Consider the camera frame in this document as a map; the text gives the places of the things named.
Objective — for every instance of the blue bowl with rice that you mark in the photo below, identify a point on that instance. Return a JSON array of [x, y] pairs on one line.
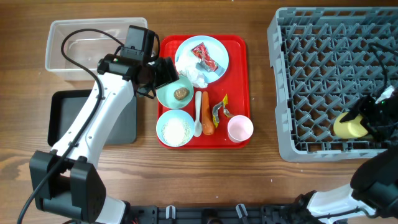
[[175, 128]]

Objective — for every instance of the grey dishwasher rack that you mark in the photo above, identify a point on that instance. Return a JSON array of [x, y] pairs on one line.
[[324, 60]]

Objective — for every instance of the clear plastic bin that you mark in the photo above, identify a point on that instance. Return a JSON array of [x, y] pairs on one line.
[[86, 48]]

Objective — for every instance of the orange carrot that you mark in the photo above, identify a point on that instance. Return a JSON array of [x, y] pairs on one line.
[[208, 127]]

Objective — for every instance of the black plastic tray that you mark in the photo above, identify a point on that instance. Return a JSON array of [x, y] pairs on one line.
[[66, 105]]

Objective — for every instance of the white tissue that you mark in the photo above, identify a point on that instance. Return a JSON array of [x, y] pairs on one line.
[[186, 65]]

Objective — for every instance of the green bowl with food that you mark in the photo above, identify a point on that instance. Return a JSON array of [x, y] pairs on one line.
[[165, 95]]

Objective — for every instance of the pink plastic cup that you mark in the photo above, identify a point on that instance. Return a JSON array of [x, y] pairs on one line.
[[240, 128]]

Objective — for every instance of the white ceramic spoon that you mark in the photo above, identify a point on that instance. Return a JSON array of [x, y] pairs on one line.
[[197, 123]]

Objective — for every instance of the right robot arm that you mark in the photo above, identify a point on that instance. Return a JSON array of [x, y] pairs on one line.
[[372, 191]]

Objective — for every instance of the brown food lump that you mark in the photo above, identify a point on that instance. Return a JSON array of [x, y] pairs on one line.
[[181, 93]]

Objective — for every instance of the light blue plate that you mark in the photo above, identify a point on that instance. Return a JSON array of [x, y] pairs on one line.
[[217, 51]]

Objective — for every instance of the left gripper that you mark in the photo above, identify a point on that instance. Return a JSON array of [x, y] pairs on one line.
[[168, 74]]

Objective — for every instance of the yellow snack wrapper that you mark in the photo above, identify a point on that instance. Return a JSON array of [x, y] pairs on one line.
[[217, 107]]

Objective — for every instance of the yellow plastic cup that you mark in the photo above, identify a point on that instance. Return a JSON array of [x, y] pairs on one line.
[[349, 129]]

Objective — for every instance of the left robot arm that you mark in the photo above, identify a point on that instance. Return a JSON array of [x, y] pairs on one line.
[[65, 180]]

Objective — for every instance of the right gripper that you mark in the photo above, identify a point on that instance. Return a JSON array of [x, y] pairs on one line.
[[380, 133]]

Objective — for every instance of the red snack wrapper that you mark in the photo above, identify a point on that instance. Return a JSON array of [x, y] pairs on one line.
[[201, 52]]

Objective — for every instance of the red serving tray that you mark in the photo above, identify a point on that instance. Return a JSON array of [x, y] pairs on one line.
[[234, 83]]

